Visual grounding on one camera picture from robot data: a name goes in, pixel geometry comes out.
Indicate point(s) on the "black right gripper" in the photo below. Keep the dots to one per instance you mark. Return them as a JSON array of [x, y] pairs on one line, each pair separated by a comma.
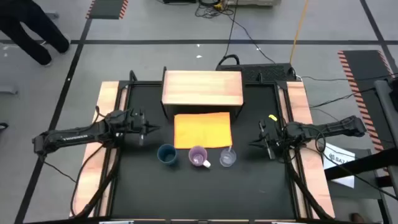
[[276, 137]]

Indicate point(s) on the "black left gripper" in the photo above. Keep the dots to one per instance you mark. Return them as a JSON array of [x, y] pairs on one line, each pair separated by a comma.
[[136, 127]]

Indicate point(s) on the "tall blue cup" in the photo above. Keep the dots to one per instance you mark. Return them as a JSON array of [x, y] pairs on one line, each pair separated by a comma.
[[167, 154]]

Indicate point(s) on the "clear glass cup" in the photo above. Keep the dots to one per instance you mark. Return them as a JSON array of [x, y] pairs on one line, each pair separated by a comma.
[[227, 157]]

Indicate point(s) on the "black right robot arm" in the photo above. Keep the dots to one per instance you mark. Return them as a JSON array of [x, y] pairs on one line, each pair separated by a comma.
[[335, 128]]

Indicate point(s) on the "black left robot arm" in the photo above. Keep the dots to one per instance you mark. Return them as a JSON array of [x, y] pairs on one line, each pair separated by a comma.
[[71, 137]]

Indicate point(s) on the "wooden shelf with black legs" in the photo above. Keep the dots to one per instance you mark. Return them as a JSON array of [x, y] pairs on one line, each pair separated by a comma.
[[202, 88]]

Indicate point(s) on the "yellow tag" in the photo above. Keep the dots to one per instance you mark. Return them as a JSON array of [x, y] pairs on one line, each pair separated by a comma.
[[272, 118]]

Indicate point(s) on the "orange cloth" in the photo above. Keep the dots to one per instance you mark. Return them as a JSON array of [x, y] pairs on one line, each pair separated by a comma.
[[202, 130]]

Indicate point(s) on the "wooden side board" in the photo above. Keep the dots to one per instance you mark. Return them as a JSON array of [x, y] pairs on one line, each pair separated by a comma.
[[298, 99], [107, 93]]

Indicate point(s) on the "black perforated box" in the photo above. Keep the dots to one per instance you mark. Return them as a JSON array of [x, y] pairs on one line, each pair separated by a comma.
[[264, 73]]

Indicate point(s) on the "white paper sign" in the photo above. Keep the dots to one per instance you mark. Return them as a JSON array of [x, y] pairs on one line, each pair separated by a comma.
[[339, 155]]

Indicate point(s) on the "black beam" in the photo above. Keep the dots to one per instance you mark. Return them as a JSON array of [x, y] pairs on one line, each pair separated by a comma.
[[357, 166]]

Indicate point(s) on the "black mat with striped edge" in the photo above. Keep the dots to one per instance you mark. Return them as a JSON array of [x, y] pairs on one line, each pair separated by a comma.
[[107, 8], [367, 71]]

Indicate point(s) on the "grey floor foot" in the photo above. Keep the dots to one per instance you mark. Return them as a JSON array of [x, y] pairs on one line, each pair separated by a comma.
[[7, 89]]

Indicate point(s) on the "grey table foot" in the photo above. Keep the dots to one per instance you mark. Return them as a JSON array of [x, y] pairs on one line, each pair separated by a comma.
[[53, 14]]

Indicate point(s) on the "person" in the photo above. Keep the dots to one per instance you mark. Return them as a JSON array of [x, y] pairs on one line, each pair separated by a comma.
[[25, 28]]

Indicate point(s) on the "black table frame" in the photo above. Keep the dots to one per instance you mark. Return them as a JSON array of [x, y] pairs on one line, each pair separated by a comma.
[[146, 83]]

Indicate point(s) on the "grey post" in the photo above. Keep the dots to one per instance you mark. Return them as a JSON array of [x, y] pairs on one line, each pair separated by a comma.
[[387, 118]]

